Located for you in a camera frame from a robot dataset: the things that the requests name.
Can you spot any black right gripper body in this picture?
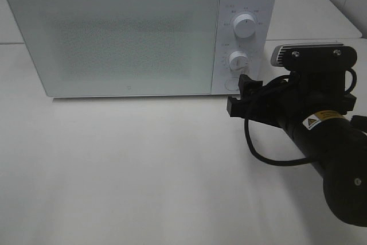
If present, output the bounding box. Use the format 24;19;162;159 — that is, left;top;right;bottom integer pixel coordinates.
227;69;357;126

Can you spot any round white door-release button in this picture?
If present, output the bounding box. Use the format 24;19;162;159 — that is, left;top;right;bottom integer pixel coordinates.
225;77;239;91

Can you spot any white microwave knob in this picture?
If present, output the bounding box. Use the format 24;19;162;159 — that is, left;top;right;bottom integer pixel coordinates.
228;51;249;71
232;12;257;38

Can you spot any white microwave door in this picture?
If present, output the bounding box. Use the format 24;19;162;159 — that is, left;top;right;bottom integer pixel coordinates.
8;0;218;98

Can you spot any black-sleeved right robot arm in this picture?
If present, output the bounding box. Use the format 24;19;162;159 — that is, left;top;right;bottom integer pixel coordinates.
278;116;366;227

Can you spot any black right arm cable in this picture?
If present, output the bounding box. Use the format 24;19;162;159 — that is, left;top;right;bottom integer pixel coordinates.
243;68;359;168

